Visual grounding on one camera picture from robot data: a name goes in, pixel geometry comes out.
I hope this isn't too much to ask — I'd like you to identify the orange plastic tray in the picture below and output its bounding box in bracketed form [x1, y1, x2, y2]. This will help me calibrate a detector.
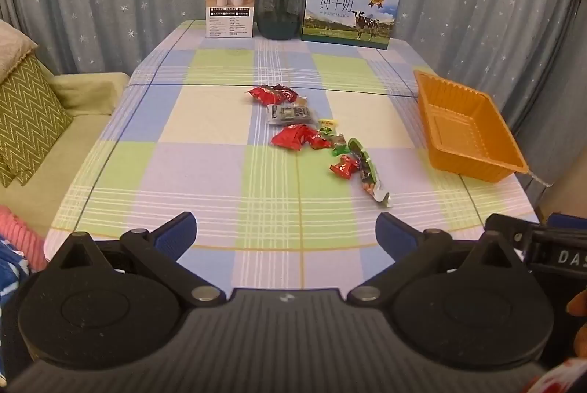
[413, 69, 530, 184]

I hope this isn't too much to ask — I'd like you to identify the green candy packet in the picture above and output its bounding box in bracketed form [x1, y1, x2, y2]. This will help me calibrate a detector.
[331, 137, 363, 159]

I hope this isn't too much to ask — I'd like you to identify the beige cushion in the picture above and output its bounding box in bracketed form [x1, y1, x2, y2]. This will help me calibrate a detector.
[0, 19, 39, 83]

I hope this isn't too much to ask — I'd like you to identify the clear nut snack packet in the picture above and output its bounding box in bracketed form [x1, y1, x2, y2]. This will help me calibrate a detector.
[267, 103, 319, 127]

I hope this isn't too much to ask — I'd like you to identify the beige sofa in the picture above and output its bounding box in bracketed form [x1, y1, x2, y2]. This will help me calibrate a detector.
[0, 71, 132, 239]

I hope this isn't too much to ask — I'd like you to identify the red foil candy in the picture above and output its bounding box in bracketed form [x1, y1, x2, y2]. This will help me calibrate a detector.
[271, 124, 313, 152]

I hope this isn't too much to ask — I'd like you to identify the plaid tablecloth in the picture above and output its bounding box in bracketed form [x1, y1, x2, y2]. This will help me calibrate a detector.
[43, 19, 543, 281]

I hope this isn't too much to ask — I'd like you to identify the blue white cloth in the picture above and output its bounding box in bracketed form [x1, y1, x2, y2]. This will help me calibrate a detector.
[0, 237, 31, 323]

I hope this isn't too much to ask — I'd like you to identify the blue milk carton box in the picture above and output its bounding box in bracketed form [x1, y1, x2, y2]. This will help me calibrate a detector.
[300, 0, 401, 51]

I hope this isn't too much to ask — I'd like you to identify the red white printed clothing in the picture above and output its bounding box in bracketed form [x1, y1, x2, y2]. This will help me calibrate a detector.
[526, 356, 587, 393]

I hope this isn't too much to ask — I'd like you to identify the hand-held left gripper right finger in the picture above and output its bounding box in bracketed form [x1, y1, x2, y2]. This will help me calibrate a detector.
[346, 212, 529, 308]

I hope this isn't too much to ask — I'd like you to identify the small red candy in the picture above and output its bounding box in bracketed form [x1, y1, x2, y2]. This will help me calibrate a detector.
[329, 155, 362, 179]

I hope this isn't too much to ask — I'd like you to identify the green zigzag cushion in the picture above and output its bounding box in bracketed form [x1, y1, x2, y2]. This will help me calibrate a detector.
[0, 52, 74, 188]

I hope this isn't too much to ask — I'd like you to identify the white product box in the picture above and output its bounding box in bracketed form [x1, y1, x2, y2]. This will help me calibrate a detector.
[204, 0, 257, 40]

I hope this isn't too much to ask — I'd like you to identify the long green snack packet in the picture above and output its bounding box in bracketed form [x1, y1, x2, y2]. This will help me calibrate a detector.
[351, 148, 394, 209]

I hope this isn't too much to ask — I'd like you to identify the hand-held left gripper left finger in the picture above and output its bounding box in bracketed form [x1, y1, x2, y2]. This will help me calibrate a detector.
[46, 212, 226, 308]

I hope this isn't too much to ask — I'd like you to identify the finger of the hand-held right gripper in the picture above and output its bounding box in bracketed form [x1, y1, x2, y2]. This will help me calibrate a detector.
[484, 213, 535, 248]
[547, 212, 587, 234]

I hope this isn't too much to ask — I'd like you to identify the dark glass jar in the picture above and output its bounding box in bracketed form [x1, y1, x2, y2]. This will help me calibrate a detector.
[256, 0, 304, 41]

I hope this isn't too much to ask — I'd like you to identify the pink cloth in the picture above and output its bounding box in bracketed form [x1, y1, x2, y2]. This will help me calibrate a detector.
[0, 205, 49, 273]

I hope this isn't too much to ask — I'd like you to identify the person's right hand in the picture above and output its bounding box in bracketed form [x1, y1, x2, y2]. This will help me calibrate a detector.
[566, 287, 587, 359]

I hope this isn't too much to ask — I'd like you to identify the large red snack packet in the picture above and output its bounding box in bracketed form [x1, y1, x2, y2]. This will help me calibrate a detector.
[248, 84, 277, 106]

